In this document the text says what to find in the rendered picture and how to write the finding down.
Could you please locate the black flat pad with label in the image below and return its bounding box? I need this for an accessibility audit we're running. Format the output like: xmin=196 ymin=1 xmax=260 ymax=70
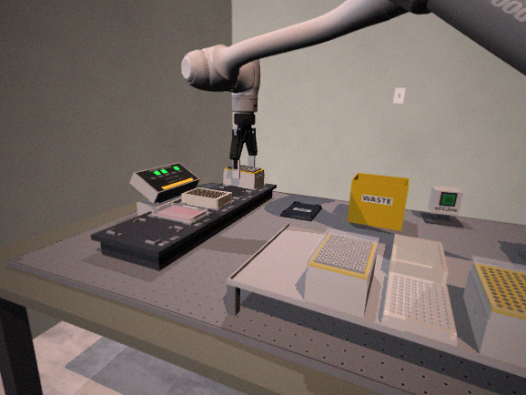
xmin=280 ymin=201 xmax=322 ymax=221

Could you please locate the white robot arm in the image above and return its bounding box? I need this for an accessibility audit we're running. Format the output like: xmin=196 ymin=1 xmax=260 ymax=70
xmin=181 ymin=0 xmax=526 ymax=114

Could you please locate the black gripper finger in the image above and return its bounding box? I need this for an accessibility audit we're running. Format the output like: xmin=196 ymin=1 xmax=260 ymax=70
xmin=229 ymin=128 xmax=248 ymax=178
xmin=246 ymin=127 xmax=258 ymax=167

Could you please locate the yellow waste bin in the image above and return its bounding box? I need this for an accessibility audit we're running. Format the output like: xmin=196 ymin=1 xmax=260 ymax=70
xmin=348 ymin=173 xmax=410 ymax=231

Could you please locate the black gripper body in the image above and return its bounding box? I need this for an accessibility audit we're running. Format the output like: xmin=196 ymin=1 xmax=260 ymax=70
xmin=234 ymin=113 xmax=256 ymax=139

